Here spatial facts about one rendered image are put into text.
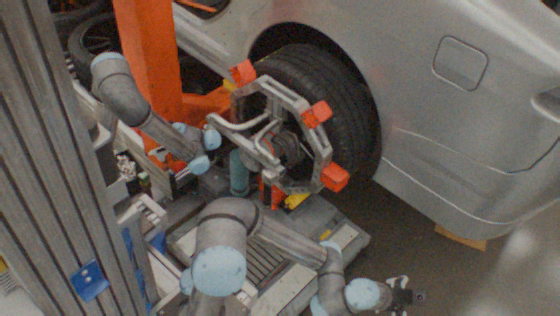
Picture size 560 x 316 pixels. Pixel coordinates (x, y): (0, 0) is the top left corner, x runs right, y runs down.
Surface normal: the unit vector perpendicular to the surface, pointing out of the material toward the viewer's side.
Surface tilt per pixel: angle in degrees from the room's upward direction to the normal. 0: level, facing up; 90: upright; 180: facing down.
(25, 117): 90
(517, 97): 90
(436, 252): 0
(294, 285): 0
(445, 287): 0
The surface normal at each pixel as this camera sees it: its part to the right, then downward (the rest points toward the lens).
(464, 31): -0.67, 0.40
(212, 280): 0.07, 0.64
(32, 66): 0.75, 0.52
